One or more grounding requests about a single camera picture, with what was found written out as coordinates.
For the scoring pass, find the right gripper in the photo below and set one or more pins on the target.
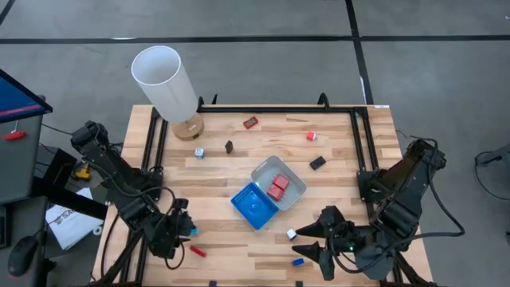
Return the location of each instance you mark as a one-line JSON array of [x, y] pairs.
[[342, 241]]

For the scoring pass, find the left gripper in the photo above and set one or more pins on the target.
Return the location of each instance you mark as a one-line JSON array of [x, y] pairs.
[[165, 231]]

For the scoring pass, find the slim red rectangular device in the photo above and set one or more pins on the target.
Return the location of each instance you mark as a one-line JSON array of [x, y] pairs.
[[198, 251]]

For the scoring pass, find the white and black cube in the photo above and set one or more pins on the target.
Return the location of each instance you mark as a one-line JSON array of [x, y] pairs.
[[291, 234]]

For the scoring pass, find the small blue block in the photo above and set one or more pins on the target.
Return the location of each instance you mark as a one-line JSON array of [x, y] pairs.
[[298, 262]]

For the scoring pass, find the small red box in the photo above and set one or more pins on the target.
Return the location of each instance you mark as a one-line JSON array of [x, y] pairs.
[[281, 181], [275, 192]]

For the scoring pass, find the blue plastic mesh basket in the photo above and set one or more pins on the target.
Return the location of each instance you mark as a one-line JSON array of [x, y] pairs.
[[251, 209]]

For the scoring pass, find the light blue white cube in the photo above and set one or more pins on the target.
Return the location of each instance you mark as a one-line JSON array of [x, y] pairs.
[[199, 153]]

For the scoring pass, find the black device with screen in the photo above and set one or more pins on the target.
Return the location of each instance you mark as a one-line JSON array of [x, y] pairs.
[[228, 146]]

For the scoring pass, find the red and white cube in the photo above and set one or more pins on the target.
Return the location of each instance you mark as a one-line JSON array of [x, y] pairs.
[[311, 136]]

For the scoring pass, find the red device with grey screen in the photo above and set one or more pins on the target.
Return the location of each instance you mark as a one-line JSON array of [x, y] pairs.
[[250, 122]]

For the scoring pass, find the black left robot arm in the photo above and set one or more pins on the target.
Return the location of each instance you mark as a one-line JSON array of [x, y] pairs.
[[107, 159]]

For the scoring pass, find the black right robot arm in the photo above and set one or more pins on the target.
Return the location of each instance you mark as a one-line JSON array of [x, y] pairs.
[[402, 187]]

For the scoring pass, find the grey plastic bin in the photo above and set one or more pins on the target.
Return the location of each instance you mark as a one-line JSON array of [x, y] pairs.
[[267, 171]]

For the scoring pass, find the black diagonal metal beam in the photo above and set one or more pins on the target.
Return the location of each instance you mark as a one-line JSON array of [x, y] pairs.
[[71, 201]]

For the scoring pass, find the black floor box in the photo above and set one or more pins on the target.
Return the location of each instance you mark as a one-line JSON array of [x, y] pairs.
[[56, 167]]

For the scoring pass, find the white shade wooden table lamp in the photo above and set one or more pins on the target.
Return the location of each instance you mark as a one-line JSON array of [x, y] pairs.
[[167, 83]]

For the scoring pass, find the grey desk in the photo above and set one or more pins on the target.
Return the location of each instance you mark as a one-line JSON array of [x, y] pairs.
[[20, 167]]

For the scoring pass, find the black floor stand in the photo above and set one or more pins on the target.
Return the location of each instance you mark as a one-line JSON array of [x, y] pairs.
[[496, 155]]

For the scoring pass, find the monitor with blue screen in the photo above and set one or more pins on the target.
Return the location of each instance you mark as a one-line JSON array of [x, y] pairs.
[[16, 99]]

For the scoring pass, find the black metal table frame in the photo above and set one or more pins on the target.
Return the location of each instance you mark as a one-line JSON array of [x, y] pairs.
[[279, 109]]

